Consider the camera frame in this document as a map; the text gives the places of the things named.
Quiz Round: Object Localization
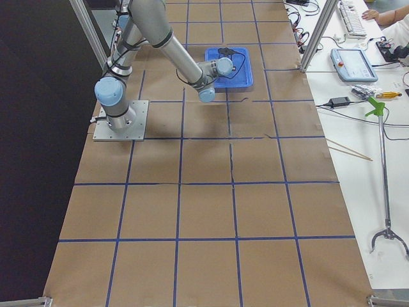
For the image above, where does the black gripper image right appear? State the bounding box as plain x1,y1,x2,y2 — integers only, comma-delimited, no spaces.
217,47,234,58

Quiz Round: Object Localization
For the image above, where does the robot arm image right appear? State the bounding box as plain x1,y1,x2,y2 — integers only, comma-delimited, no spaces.
95,1,235,132

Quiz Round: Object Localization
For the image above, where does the blue plastic tray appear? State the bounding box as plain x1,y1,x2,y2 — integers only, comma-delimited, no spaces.
204,47,254,91

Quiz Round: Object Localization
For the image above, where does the person hand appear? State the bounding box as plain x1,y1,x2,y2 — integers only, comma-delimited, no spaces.
361,10,380,20

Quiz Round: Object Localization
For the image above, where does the teach pendant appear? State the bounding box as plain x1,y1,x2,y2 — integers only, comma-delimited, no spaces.
330,49,378,83

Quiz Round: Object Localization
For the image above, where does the black power adapter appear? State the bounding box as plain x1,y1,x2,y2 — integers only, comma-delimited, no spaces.
328,97,351,108

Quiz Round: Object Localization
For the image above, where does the white keyboard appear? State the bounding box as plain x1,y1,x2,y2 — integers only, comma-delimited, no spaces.
337,1,367,39

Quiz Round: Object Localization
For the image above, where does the reacher grabber tool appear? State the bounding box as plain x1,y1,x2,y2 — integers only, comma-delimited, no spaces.
365,97,408,260

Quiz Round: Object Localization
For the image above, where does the wooden chopstick pair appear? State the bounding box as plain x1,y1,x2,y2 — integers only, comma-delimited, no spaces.
325,138,373,161

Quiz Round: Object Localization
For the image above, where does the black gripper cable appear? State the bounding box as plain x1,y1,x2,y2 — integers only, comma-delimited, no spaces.
174,47,247,87

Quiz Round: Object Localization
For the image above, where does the aluminium frame post right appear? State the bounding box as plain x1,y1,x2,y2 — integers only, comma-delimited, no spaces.
299,0,337,73

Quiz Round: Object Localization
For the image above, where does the metal base plate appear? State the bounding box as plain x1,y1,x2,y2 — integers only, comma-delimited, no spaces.
93,100,149,141

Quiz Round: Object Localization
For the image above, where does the yellow handled tool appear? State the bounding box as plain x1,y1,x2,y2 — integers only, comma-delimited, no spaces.
376,91,402,99

